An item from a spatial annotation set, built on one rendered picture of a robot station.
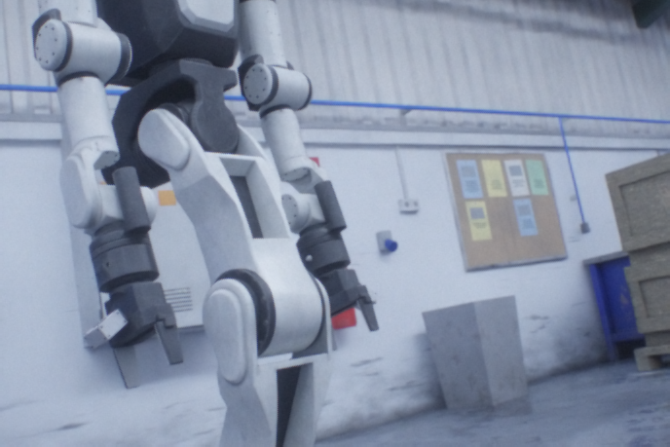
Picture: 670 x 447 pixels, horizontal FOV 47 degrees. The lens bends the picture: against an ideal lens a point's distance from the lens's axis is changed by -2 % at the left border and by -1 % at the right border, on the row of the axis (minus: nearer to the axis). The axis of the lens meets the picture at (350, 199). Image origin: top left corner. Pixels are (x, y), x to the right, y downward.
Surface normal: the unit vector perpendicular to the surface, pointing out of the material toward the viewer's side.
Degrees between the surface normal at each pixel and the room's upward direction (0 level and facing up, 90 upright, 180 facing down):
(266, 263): 66
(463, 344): 93
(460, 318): 93
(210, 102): 90
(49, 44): 90
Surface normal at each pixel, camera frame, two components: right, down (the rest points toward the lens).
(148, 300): 0.70, -0.44
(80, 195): -0.63, -0.03
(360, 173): 0.59, -0.25
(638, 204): -0.81, 0.04
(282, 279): 0.62, -0.62
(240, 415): -0.50, 0.39
